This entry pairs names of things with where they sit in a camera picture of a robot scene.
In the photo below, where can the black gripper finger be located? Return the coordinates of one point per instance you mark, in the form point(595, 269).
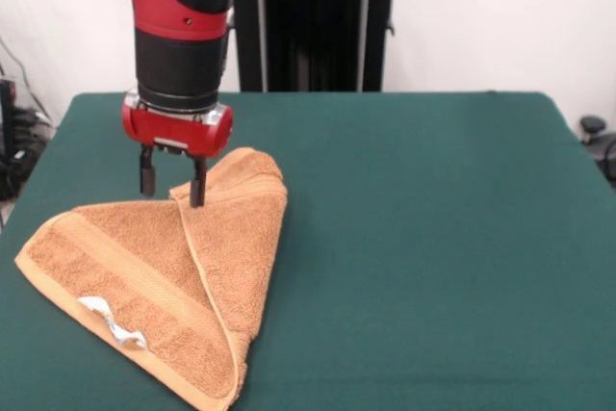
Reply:
point(147, 175)
point(198, 185)

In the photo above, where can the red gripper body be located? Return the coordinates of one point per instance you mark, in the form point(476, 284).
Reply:
point(178, 134)

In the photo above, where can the orange terry towel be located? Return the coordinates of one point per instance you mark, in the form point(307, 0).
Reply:
point(168, 276)

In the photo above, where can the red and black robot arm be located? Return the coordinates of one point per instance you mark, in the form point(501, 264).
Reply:
point(183, 21)

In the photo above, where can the black electronics box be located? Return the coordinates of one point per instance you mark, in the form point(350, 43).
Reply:
point(7, 132)

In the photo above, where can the dark green table cloth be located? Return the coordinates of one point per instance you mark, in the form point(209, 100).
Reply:
point(433, 238)

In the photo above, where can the black office chair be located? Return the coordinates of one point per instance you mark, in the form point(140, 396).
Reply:
point(599, 141)

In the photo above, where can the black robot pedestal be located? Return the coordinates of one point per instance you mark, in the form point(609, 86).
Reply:
point(327, 35)

